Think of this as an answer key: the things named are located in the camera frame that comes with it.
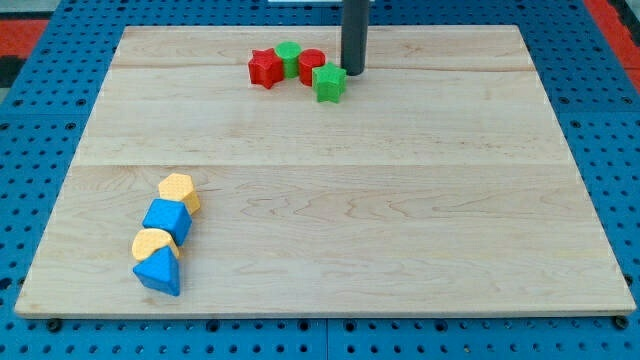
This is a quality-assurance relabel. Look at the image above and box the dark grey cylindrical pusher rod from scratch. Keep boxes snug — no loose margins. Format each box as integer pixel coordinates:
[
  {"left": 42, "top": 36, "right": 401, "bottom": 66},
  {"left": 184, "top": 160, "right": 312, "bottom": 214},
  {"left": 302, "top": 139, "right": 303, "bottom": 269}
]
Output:
[{"left": 340, "top": 0, "right": 370, "bottom": 76}]

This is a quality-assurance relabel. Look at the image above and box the yellow hexagon block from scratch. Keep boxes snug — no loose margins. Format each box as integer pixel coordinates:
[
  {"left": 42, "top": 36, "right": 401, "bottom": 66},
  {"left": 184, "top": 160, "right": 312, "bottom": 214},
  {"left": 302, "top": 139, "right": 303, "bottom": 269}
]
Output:
[{"left": 158, "top": 173, "right": 201, "bottom": 215}]

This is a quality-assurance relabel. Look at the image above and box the yellow half-round block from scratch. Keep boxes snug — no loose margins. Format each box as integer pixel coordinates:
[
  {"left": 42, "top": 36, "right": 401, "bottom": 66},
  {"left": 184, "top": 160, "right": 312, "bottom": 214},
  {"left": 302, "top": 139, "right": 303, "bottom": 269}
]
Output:
[{"left": 131, "top": 228, "right": 180, "bottom": 262}]

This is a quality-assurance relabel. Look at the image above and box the red cylinder block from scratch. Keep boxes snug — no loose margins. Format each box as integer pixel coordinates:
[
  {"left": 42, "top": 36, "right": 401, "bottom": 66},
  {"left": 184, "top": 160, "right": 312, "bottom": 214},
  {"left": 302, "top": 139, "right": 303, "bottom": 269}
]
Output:
[{"left": 298, "top": 48, "right": 326, "bottom": 86}]

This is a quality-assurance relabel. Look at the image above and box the light wooden board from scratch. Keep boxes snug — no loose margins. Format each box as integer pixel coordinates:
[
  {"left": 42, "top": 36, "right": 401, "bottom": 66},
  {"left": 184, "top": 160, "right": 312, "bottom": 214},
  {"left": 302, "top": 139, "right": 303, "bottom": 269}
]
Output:
[{"left": 15, "top": 25, "right": 636, "bottom": 319}]

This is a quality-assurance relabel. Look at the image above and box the green star block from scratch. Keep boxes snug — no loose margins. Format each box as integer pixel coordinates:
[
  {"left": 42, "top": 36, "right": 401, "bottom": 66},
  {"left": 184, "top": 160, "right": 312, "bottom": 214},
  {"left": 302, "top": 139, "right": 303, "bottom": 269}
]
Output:
[{"left": 312, "top": 62, "right": 346, "bottom": 103}]

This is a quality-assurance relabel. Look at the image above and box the red star block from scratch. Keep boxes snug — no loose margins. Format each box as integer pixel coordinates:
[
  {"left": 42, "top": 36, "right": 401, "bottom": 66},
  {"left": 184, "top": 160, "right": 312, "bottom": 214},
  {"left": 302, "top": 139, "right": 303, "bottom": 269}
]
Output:
[{"left": 248, "top": 48, "right": 284, "bottom": 89}]

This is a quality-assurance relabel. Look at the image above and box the green cylinder block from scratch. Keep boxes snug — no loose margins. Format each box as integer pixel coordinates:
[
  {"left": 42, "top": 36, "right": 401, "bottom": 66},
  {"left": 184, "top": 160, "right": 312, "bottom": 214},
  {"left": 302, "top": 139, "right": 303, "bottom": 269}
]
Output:
[{"left": 275, "top": 41, "right": 302, "bottom": 78}]

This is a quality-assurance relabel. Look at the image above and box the blue cube block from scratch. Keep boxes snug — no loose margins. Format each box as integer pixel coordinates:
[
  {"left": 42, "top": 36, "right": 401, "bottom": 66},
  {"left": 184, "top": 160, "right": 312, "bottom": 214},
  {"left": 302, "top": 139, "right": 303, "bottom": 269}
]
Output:
[{"left": 142, "top": 198, "right": 192, "bottom": 246}]

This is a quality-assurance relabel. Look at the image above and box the blue triangle block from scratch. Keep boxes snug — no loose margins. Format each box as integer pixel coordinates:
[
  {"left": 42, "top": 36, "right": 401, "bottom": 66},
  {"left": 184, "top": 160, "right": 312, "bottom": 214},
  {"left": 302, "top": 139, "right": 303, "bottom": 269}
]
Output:
[{"left": 133, "top": 246, "right": 180, "bottom": 296}]

